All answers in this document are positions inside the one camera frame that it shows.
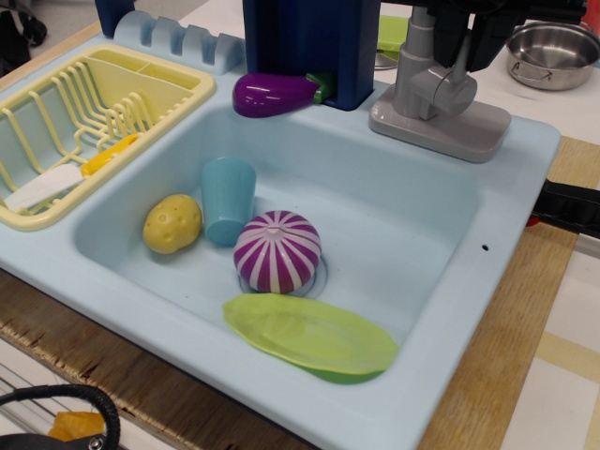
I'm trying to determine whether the purple white toy onion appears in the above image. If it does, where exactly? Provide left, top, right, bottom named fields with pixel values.
left=233, top=210, right=322, bottom=293

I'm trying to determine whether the yellow dish drying rack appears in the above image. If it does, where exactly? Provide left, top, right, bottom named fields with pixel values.
left=1, top=44, right=217, bottom=231

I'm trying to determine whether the steel cooking pot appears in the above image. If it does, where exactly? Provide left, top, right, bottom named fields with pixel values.
left=505, top=22, right=599, bottom=91

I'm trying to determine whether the red cup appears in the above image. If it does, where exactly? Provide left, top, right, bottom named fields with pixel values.
left=581, top=1, right=600, bottom=35

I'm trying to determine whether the black clamp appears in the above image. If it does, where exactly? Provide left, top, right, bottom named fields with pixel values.
left=527, top=180, right=599, bottom=239

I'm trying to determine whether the dark blue plastic backboard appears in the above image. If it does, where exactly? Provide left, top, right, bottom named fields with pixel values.
left=96, top=1, right=381, bottom=111

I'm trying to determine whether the purple toy eggplant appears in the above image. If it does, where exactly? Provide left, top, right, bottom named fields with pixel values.
left=232, top=72, right=338, bottom=118

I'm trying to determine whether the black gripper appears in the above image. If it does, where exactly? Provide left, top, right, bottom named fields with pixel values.
left=407, top=0, right=587, bottom=72

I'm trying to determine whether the black cable loop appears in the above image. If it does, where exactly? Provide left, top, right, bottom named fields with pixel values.
left=0, top=384, right=122, bottom=450

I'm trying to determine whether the light blue toy sink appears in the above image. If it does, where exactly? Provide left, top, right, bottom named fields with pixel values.
left=0, top=9, right=563, bottom=450

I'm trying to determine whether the light blue plastic cup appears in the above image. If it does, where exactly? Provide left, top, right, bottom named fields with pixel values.
left=200, top=157, right=257, bottom=248

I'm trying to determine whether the grey toy faucet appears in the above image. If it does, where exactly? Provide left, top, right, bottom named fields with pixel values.
left=369, top=7, right=511, bottom=163

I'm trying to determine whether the white yellow toy knife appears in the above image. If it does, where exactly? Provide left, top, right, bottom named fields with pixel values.
left=4, top=134, right=138, bottom=212

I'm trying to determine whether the yellow toy potato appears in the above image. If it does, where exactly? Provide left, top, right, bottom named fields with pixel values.
left=142, top=194, right=203, bottom=254

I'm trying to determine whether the black bag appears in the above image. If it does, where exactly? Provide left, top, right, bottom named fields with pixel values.
left=1, top=9, right=48, bottom=77

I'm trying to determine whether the orange plastic piece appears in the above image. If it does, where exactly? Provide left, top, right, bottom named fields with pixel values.
left=47, top=412, right=105, bottom=443

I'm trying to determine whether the green plastic plate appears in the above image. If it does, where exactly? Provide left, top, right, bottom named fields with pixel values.
left=222, top=293, right=399, bottom=384

